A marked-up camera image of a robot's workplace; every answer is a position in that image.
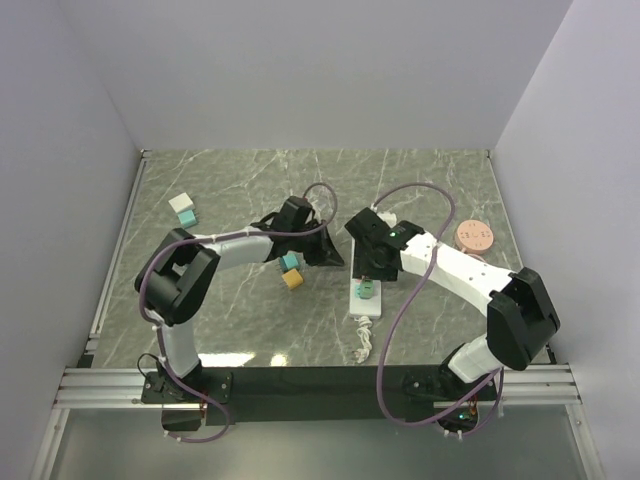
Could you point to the white charger plug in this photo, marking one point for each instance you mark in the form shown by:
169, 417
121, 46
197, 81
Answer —
181, 203

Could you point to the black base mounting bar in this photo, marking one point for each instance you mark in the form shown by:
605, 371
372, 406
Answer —
260, 394

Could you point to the round pink power socket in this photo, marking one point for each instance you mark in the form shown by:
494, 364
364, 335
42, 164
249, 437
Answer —
474, 236

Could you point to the green adapter plug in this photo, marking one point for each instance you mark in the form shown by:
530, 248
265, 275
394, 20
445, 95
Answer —
365, 289

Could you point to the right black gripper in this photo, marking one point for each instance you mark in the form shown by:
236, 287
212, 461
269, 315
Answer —
363, 269

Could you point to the teal adapter plug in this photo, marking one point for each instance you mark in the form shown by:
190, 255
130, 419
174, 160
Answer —
288, 262

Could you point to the yellow adapter plug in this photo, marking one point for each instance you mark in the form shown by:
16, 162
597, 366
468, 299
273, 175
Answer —
292, 279

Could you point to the white multicolour power strip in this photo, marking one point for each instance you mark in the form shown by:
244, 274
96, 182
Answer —
357, 307

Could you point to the teal charger plug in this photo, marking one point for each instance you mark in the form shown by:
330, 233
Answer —
187, 218

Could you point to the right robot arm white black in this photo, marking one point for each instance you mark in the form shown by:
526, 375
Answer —
520, 316

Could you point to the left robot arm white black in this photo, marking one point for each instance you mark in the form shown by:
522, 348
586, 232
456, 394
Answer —
174, 282

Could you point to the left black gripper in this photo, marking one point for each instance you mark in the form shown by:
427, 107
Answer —
325, 253

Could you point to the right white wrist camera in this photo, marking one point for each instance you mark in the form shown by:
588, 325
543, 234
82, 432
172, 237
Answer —
388, 217

